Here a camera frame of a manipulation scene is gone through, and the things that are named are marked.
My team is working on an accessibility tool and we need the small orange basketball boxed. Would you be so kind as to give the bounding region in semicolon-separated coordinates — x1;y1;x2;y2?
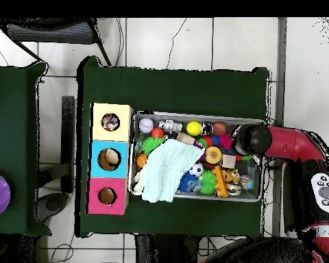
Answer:
136;153;148;168

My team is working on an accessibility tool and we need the small brown football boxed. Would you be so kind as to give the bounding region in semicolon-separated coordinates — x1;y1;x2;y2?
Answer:
212;122;228;137

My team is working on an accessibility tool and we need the multicoloured rope toy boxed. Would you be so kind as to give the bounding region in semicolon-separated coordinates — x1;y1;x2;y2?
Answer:
101;113;121;132

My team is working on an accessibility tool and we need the black standing panel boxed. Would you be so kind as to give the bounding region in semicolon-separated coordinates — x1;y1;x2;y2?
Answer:
60;95;75;192

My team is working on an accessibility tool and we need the black metal chair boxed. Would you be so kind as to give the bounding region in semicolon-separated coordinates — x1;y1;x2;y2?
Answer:
0;17;112;66

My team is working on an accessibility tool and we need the silver mesh bin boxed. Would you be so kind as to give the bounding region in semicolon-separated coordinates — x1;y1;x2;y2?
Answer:
127;110;267;203

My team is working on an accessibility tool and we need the small white baseball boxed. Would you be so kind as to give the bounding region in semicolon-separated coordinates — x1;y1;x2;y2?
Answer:
138;117;155;134

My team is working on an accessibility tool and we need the green spiky rubber ball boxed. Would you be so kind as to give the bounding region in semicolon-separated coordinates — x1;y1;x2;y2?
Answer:
141;136;165;154

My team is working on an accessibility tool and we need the dark green side table cloth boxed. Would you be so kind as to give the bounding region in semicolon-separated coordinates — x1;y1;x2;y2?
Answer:
0;61;51;237

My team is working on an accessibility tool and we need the wooden box with three holes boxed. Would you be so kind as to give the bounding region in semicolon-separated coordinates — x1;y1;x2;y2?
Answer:
86;102;134;215

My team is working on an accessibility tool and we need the toy hamburger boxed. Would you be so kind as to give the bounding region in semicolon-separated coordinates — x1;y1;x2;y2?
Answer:
204;145;223;164

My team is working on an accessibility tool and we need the plain wooden cube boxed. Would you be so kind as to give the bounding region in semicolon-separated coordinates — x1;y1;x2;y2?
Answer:
176;131;196;145
220;153;237;169

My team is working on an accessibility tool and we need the grey round stand base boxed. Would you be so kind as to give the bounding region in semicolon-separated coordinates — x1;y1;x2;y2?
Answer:
35;192;69;223

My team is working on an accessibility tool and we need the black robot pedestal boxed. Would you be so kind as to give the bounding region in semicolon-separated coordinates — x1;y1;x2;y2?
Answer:
134;234;201;263

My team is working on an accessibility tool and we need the plain yellow ball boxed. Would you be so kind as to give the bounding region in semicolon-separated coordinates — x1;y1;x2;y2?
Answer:
186;121;203;137

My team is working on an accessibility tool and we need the mint green knitted cloth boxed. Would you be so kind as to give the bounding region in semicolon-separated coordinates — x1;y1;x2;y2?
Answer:
141;138;205;204

